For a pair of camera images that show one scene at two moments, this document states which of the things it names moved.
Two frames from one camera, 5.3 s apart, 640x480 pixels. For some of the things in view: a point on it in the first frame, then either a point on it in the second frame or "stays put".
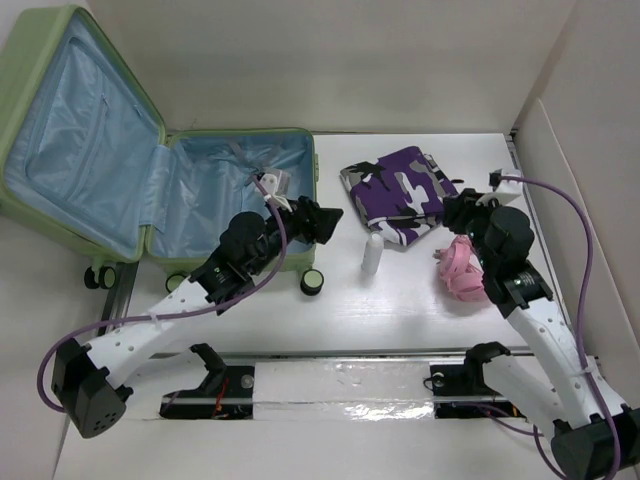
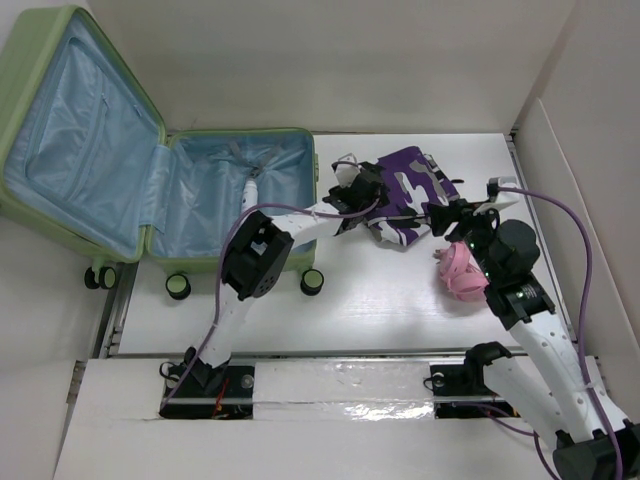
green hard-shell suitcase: [87, 167] stays put
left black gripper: [312, 223] -> [337, 192]
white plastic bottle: [372, 252] -> [249, 194]
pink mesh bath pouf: [461, 269] stays put
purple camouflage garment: [400, 196] stays put
